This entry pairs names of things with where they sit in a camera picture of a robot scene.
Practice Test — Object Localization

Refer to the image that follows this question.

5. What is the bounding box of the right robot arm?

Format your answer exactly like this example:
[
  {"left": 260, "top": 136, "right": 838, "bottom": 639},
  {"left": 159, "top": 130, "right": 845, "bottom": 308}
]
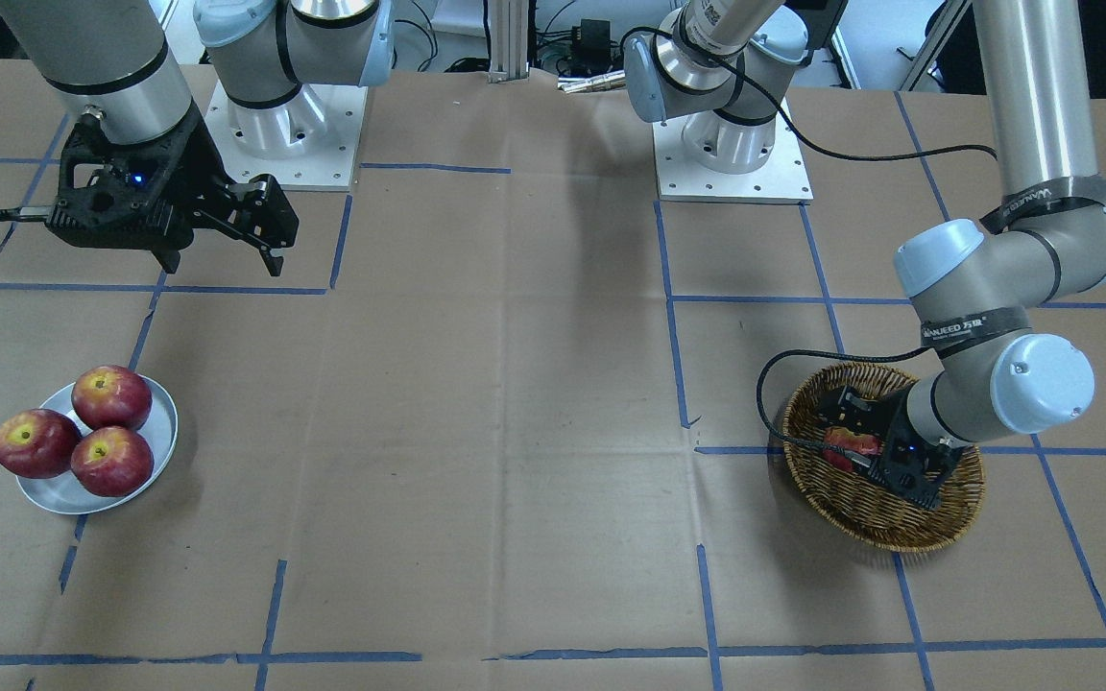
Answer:
[{"left": 0, "top": 1, "right": 394, "bottom": 275}]

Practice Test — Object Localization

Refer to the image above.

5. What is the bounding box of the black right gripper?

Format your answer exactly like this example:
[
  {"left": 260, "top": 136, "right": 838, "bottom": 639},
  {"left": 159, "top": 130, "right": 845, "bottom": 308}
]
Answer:
[{"left": 44, "top": 107, "right": 300, "bottom": 278}]

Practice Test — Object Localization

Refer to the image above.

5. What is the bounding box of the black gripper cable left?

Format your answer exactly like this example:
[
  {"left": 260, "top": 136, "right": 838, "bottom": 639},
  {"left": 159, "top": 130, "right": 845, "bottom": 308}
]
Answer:
[{"left": 618, "top": 27, "right": 1000, "bottom": 457}]

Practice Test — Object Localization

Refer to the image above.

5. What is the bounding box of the red apple on plate back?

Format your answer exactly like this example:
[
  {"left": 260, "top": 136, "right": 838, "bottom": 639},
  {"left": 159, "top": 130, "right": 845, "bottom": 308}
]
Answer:
[{"left": 71, "top": 366, "right": 153, "bottom": 430}]

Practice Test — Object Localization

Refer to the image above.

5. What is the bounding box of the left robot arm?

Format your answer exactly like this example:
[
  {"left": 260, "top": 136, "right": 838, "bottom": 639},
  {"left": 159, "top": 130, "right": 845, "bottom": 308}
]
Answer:
[{"left": 620, "top": 1, "right": 1106, "bottom": 509}]

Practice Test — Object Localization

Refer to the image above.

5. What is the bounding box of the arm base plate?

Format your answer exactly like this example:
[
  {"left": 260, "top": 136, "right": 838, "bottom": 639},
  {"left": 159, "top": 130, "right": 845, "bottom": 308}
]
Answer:
[
  {"left": 651, "top": 112, "right": 813, "bottom": 205},
  {"left": 204, "top": 83, "right": 372, "bottom": 193}
]

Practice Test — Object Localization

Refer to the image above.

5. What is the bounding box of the light blue plate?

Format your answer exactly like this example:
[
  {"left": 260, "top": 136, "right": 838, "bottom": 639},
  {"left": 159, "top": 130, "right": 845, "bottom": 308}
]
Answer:
[{"left": 14, "top": 376, "right": 179, "bottom": 515}]

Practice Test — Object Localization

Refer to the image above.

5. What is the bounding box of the aluminium frame post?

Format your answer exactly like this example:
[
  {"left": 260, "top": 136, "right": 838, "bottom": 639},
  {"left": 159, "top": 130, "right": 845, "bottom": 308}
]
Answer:
[{"left": 484, "top": 0, "right": 534, "bottom": 83}]

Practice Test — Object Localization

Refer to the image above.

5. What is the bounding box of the red yellow apple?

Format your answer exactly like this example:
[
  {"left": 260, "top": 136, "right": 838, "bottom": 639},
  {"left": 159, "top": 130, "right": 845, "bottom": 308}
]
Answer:
[{"left": 821, "top": 425, "right": 885, "bottom": 475}]

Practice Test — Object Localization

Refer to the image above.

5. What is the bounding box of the red apple on plate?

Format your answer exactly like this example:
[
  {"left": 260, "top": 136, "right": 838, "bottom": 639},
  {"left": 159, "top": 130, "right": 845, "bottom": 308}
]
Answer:
[
  {"left": 71, "top": 366, "right": 153, "bottom": 430},
  {"left": 70, "top": 427, "right": 155, "bottom": 498},
  {"left": 0, "top": 408, "right": 83, "bottom": 478}
]

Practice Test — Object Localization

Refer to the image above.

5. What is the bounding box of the red apple on plate front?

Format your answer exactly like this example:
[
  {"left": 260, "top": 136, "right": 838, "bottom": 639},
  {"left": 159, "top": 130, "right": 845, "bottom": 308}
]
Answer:
[{"left": 70, "top": 427, "right": 155, "bottom": 498}]

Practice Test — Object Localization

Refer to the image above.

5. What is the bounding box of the woven wicker basket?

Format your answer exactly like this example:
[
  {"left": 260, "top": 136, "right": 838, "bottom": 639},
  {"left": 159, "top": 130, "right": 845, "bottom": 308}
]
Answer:
[{"left": 778, "top": 362, "right": 987, "bottom": 552}]

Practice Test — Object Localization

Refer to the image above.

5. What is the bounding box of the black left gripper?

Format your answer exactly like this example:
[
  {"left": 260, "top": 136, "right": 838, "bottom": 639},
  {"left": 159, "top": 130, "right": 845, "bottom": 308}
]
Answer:
[{"left": 817, "top": 386, "right": 964, "bottom": 509}]

